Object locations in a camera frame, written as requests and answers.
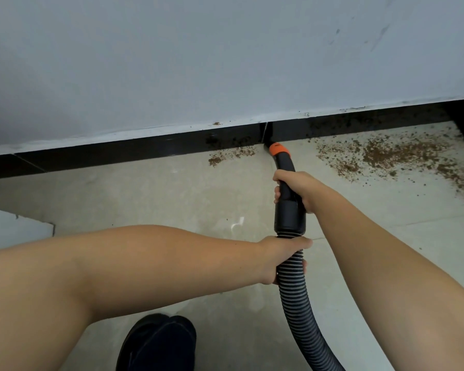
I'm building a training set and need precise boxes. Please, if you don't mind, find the person's right hand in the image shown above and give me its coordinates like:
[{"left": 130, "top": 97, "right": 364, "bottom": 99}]
[{"left": 273, "top": 170, "right": 335, "bottom": 215}]

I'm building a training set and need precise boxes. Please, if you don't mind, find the person's left hand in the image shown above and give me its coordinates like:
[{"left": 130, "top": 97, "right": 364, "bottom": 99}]
[{"left": 259, "top": 235, "right": 314, "bottom": 285}]

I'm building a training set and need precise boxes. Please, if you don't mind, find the black ribbed vacuum hose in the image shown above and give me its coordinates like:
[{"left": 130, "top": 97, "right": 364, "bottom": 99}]
[{"left": 263, "top": 141, "right": 347, "bottom": 371}]

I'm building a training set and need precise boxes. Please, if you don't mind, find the brown dirt debris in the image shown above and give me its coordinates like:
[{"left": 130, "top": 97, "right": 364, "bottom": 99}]
[{"left": 208, "top": 127, "right": 464, "bottom": 211}]

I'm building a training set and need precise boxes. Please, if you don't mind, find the person's left forearm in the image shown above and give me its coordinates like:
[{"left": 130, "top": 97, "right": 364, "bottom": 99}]
[{"left": 0, "top": 224, "right": 270, "bottom": 371}]

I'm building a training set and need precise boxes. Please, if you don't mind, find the person's right forearm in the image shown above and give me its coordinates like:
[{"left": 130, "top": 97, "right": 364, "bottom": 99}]
[{"left": 311, "top": 193, "right": 464, "bottom": 371}]

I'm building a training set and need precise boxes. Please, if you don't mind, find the black skirting board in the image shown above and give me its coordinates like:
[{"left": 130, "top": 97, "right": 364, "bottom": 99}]
[{"left": 0, "top": 98, "right": 464, "bottom": 181}]

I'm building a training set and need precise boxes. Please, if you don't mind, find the white bed frame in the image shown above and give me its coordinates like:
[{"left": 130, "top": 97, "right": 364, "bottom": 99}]
[{"left": 0, "top": 206, "right": 56, "bottom": 254}]

